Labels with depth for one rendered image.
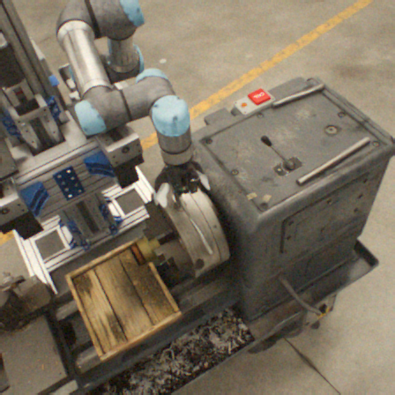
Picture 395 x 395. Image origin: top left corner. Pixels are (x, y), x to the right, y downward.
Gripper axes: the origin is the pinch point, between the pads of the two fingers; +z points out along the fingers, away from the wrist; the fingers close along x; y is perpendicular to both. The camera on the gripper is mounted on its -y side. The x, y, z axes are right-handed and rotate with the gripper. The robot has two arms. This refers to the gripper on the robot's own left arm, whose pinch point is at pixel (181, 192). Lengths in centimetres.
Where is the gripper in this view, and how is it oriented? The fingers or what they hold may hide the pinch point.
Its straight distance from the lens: 118.4
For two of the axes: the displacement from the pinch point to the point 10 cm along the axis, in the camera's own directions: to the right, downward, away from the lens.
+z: 0.6, 5.3, 8.5
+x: 9.2, -3.6, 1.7
